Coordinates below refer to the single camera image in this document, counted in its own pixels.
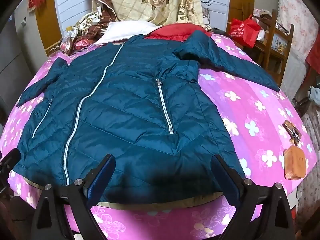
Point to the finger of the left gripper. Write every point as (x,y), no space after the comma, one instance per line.
(6,166)

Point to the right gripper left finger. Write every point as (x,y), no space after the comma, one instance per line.
(50,219)

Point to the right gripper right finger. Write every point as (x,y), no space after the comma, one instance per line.
(262,212)

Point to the dark teal down jacket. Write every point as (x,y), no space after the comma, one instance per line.
(141,102)

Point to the orange leather pouch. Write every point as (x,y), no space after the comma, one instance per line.
(294,163)

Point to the pink floral bed sheet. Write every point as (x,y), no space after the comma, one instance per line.
(253,116)

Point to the brown snack packet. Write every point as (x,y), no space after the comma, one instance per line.
(293,132)

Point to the grey refrigerator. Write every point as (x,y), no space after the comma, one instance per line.
(14,71)

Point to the clear plastic bag with red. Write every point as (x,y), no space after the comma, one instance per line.
(75,40)

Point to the wooden chair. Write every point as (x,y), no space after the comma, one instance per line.
(275,47)

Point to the white pillow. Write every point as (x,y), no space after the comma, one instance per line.
(124,30)

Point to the red shopping bag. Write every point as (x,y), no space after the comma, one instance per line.
(244,32)

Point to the red cushion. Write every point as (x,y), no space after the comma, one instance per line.
(176,32)

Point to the pink floral curtain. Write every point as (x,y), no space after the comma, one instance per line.
(296,13)

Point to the cream floral rose quilt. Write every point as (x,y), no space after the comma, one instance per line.
(158,12)

